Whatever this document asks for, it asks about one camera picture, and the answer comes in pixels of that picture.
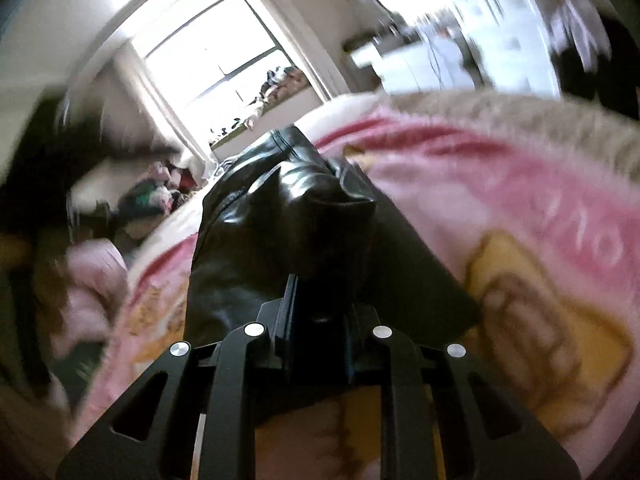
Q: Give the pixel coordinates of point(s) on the white curtain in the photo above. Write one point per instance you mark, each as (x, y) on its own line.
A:
(165, 110)

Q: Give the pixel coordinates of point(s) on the pile of colourful clothes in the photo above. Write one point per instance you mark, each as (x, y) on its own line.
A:
(155, 195)

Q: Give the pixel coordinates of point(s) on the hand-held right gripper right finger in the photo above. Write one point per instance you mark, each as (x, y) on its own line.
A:
(405, 390)

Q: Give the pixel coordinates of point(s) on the green leaf print pillow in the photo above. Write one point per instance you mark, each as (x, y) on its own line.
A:
(75, 370)

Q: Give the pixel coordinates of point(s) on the white dresser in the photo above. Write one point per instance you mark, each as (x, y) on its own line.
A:
(505, 20)

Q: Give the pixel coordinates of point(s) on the pale pink cloth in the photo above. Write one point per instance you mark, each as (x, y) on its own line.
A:
(95, 295)

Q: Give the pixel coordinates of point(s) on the clutter on window bench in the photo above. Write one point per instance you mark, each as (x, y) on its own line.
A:
(282, 82)

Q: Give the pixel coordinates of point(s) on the white shelf unit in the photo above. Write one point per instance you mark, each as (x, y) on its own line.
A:
(400, 57)

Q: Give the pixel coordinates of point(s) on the window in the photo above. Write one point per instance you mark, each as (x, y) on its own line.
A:
(220, 45)

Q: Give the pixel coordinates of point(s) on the white window bench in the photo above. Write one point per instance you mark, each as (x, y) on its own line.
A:
(270, 120)

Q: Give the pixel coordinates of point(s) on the black leather jacket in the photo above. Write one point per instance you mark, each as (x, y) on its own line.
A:
(280, 220)

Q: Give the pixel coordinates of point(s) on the pink printed blanket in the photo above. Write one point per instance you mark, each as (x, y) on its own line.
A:
(475, 210)

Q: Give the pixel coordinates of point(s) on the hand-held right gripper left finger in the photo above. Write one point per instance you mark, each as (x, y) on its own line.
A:
(235, 390)

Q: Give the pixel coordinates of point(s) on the beige bed cover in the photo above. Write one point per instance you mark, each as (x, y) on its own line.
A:
(500, 110)

